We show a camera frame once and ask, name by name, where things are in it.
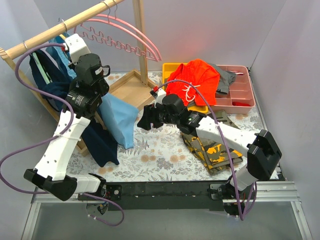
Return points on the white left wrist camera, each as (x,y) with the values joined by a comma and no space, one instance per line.
(76,47)

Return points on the floral table mat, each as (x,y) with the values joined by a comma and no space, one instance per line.
(157,155)

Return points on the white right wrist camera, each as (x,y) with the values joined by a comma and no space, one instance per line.
(158,95)

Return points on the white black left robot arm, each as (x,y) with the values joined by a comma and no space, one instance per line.
(50,173)

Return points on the wooden clothes rack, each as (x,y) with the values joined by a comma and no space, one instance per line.
(133,88)

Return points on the pink divided tray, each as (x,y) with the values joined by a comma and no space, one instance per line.
(240,91)

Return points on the yellow hanger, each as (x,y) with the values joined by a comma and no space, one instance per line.
(63,35)

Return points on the navy blue shorts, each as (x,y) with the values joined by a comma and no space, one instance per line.
(100,143)

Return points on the orange shorts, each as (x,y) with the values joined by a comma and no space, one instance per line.
(194,81)

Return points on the light green hanger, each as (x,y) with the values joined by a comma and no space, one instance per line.
(41,69)

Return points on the camouflage shorts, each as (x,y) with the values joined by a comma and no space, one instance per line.
(213,155)

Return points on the red item in tray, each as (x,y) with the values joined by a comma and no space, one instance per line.
(241,104)

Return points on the pink hanger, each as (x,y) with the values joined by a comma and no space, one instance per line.
(148,48)
(90,33)

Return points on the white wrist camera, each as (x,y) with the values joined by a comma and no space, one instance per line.
(158,95)
(76,47)

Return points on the rear pink hanger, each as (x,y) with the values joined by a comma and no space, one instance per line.
(148,48)

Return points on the grey shorts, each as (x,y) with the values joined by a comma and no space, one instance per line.
(226,79)

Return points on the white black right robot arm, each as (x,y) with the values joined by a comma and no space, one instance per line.
(260,149)

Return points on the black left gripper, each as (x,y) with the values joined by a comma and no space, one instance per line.
(72,65)

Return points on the front pink hanger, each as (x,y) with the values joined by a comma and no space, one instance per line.
(90,33)

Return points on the light blue shorts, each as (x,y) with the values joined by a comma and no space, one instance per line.
(117,117)

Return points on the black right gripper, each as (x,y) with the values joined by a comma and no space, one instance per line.
(152,115)

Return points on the yellow plastic tray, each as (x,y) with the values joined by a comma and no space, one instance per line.
(170,67)

